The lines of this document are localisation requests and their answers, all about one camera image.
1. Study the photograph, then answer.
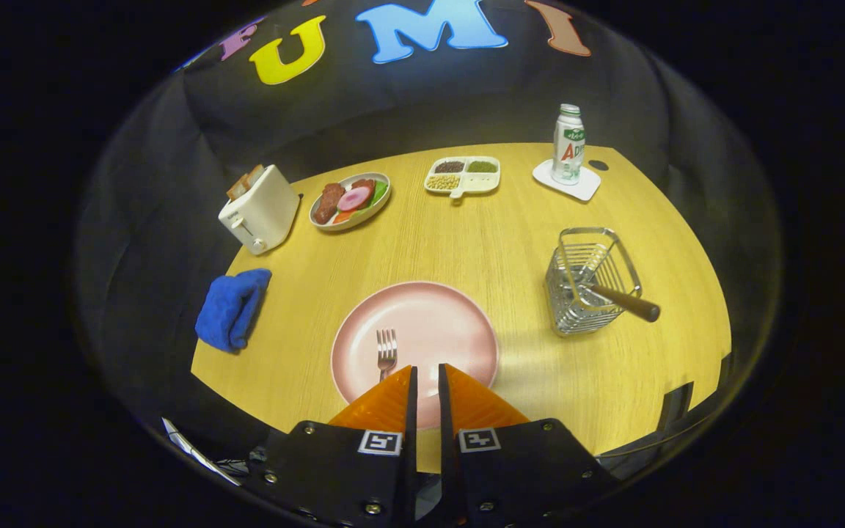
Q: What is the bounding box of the white toaster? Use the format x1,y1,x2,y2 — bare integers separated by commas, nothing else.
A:
218,164,301,256

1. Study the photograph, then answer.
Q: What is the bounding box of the black chair back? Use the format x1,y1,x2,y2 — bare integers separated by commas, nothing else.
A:
657,381,695,435

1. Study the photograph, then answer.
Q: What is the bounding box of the wooden-handled metal fork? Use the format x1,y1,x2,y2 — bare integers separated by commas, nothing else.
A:
376,329,399,382

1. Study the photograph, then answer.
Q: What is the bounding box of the white bottle green label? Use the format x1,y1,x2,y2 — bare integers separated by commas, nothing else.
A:
552,103,586,186

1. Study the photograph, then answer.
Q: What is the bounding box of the white divided dish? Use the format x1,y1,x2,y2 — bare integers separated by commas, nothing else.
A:
424,155,502,201

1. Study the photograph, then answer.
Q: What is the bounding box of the pink ham slice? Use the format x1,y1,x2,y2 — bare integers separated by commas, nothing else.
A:
337,186,373,213

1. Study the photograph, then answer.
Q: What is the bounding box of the pink plate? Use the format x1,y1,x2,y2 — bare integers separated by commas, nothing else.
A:
331,282,500,431

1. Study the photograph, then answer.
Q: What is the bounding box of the metal wire basket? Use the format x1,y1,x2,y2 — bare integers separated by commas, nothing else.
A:
544,227,643,338

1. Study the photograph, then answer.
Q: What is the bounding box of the white square coaster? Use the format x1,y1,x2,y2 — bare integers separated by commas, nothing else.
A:
532,159,602,202

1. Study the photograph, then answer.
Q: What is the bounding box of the blue cloth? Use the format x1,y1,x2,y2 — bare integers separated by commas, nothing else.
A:
195,268,273,353

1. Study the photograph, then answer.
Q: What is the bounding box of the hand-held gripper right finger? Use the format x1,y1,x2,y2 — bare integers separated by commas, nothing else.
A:
437,364,620,528

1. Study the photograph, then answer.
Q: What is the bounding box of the brown meat piece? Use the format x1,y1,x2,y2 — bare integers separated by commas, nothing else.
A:
312,183,346,225

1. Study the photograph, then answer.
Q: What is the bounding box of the white-edged flat device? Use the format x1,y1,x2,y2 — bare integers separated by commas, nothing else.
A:
161,417,244,487

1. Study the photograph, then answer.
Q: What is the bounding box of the wooden-handled metal spoon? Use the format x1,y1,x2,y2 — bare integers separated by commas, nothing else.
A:
569,271,662,323

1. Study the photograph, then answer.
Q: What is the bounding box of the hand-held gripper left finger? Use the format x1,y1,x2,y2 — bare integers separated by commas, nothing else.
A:
245,366,420,528

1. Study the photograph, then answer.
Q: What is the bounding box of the grey oval food plate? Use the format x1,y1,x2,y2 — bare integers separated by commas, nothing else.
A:
309,172,392,232

